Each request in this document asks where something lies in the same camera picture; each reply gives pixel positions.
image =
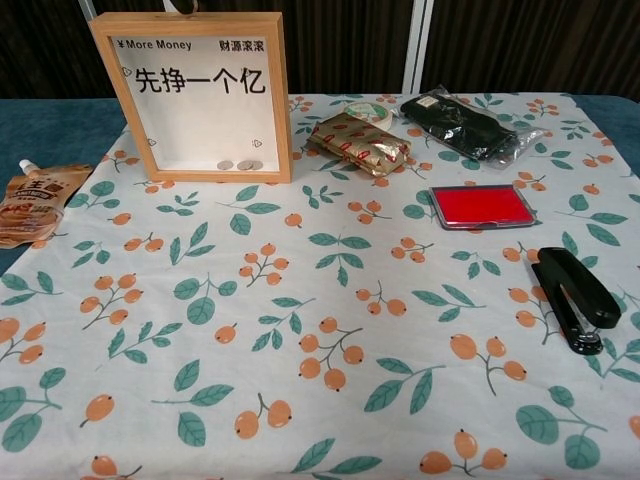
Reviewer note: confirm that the gold red snack package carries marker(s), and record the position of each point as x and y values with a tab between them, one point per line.
357	145

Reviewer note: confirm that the white vertical frame post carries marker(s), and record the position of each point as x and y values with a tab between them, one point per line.
417	45

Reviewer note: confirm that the black item in plastic bag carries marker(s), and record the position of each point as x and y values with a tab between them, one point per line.
460	125

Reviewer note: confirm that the wooden frame coin bank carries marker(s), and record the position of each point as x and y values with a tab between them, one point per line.
200	125

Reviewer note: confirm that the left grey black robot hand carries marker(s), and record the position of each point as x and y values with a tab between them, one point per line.
183	6

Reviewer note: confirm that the silver coin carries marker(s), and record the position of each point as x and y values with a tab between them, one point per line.
257	164
244	165
224	165

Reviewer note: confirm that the red ink pad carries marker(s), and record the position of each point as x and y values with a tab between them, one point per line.
482	206

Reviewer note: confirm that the floral printed tablecloth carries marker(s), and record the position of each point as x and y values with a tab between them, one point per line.
320	280

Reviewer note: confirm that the brown spout pouch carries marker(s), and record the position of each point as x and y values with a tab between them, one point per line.
35	205

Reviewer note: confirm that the teal table cover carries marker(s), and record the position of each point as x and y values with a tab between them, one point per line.
50	125

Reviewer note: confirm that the beige tape roll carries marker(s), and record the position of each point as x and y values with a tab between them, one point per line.
367	112

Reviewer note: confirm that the black stapler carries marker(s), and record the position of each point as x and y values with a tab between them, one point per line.
575	290

